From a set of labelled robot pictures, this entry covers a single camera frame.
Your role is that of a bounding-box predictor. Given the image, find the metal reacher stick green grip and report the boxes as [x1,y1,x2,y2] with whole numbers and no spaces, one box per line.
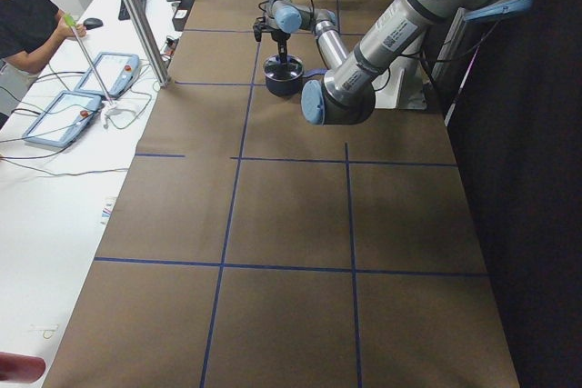
[62,13,138,129]

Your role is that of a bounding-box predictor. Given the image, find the aluminium frame post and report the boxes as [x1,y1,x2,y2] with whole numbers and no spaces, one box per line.
[123,0,170,88]

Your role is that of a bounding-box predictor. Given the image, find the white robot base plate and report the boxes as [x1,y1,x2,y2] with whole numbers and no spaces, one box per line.
[373,33,460,110]

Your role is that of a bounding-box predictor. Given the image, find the person in black shirt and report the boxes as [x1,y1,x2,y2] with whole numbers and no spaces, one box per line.
[0,0,87,128]

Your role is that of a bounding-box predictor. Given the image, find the blue teach pendant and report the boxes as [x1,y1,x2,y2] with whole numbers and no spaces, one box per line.
[75,52,141,99]
[22,91,102,148]

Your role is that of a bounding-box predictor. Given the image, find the black computer mouse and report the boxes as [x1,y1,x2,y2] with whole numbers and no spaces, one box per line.
[83,17,104,30]

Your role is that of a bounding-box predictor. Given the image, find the near blue teach pendant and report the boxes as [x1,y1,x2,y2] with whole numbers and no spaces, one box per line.
[22,91,102,148]

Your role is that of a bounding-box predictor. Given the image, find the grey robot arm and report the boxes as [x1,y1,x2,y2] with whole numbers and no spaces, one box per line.
[254,0,533,125]

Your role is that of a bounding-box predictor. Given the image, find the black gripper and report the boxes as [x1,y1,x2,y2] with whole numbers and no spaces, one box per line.
[271,29,288,64]

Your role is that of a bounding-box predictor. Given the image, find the black saucepan blue handle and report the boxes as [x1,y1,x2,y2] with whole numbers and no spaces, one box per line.
[265,58,327,96]

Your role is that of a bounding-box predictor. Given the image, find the glass pot lid blue knob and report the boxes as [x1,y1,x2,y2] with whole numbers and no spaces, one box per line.
[263,55,304,81]

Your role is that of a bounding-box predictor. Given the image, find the red cylinder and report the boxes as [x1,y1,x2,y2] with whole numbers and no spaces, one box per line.
[0,352,46,383]

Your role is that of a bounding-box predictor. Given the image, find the far blue teach pendant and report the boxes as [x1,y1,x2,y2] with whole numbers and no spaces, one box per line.
[75,52,141,99]

